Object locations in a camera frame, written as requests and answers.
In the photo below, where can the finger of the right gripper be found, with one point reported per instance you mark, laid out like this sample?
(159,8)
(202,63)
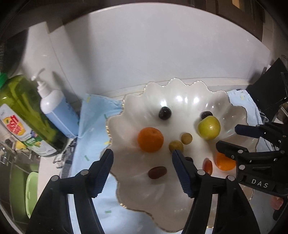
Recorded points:
(273,132)
(240,153)

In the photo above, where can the blue pump soap bottle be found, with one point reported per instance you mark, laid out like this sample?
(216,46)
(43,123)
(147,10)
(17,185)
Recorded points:
(57,109)

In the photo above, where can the tan longan fruit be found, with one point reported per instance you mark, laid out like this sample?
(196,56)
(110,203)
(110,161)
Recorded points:
(176,145)
(186,138)

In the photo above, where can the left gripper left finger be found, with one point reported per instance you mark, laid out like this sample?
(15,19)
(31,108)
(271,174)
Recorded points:
(51,213)

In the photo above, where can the large orange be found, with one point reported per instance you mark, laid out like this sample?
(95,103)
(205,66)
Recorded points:
(224,163)

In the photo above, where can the checkered dish cloth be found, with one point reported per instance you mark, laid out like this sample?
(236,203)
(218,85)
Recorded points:
(68,159)

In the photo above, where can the white scalloped bowl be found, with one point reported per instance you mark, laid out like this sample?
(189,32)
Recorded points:
(152,124)

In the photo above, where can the green round fruit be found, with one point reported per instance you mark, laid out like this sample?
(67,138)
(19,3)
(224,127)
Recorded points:
(209,128)

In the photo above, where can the small orange mandarin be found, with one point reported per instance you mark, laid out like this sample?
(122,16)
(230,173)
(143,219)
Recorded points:
(150,140)

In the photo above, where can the green dish soap bottle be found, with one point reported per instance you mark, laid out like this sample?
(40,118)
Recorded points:
(21,116)

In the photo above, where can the green plastic basin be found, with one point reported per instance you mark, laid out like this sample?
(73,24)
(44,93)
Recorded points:
(31,190)

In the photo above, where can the black knife block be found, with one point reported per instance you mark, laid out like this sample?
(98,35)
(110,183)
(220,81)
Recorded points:
(269,92)

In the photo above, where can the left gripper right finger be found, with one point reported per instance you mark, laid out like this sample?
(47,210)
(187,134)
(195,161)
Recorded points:
(233,214)

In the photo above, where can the dark plum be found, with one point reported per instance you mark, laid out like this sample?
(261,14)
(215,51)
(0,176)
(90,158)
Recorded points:
(189,158)
(205,114)
(164,113)

